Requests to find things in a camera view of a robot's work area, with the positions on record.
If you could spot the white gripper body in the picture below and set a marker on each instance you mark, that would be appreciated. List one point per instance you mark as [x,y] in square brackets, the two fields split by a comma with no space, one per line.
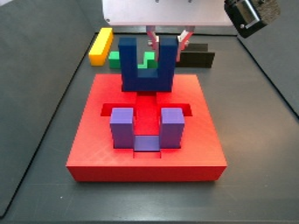
[165,12]

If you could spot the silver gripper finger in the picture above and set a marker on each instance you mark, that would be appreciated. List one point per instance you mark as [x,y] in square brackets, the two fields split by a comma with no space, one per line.
[152,36]
[183,40]

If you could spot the blue U-shaped block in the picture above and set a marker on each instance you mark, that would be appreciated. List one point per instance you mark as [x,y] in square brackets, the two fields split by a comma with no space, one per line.
[147,79]

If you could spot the green zigzag block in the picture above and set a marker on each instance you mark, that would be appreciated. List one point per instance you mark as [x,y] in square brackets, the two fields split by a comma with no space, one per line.
[148,63]

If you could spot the yellow long bar block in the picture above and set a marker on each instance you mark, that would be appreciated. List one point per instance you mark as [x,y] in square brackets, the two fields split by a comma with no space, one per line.
[99,50]

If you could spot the purple U-shaped block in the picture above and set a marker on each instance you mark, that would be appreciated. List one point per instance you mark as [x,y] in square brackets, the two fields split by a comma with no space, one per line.
[147,131]

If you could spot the black angle bracket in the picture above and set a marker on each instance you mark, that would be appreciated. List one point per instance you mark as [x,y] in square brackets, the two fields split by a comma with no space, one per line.
[196,56]

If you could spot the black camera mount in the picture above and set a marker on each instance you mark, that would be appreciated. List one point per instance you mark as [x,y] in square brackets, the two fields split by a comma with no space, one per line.
[251,15]

